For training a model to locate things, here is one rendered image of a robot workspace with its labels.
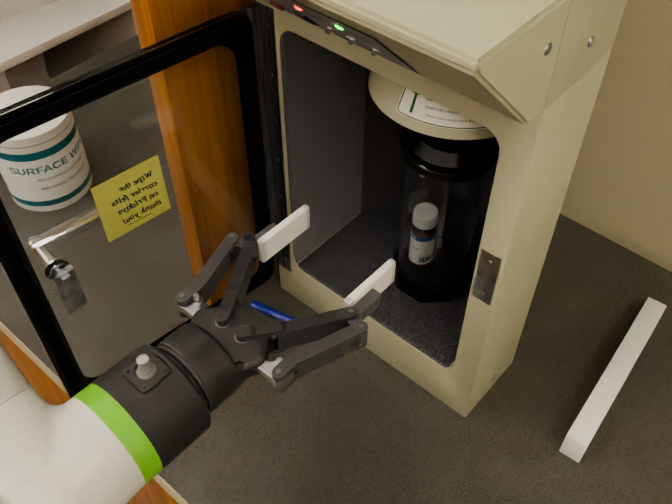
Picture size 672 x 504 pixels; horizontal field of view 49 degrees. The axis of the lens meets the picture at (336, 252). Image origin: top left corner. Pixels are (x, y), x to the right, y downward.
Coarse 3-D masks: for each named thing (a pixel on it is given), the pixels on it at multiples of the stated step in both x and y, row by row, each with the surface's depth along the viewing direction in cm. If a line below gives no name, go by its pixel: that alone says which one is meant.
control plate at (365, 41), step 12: (264, 0) 66; (276, 0) 60; (288, 0) 56; (288, 12) 65; (300, 12) 60; (312, 12) 55; (324, 24) 59; (348, 36) 58; (360, 36) 54; (384, 48) 53; (396, 60) 57
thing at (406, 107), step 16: (368, 80) 75; (384, 80) 71; (384, 96) 71; (400, 96) 70; (416, 96) 68; (384, 112) 71; (400, 112) 70; (416, 112) 69; (432, 112) 68; (448, 112) 68; (416, 128) 69; (432, 128) 69; (448, 128) 68; (464, 128) 68; (480, 128) 68
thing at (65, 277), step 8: (64, 264) 73; (56, 272) 72; (64, 272) 72; (72, 272) 72; (56, 280) 71; (64, 280) 72; (72, 280) 72; (64, 288) 72; (72, 288) 73; (80, 288) 74; (64, 296) 73; (72, 296) 74; (80, 296) 75; (72, 304) 75; (80, 304) 76; (72, 312) 75
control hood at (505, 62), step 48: (336, 0) 49; (384, 0) 48; (432, 0) 48; (480, 0) 48; (528, 0) 48; (432, 48) 45; (480, 48) 44; (528, 48) 48; (480, 96) 52; (528, 96) 52
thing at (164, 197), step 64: (192, 64) 70; (64, 128) 64; (128, 128) 69; (192, 128) 74; (0, 192) 63; (64, 192) 68; (128, 192) 73; (192, 192) 80; (64, 256) 72; (128, 256) 79; (192, 256) 86; (64, 320) 78; (128, 320) 85
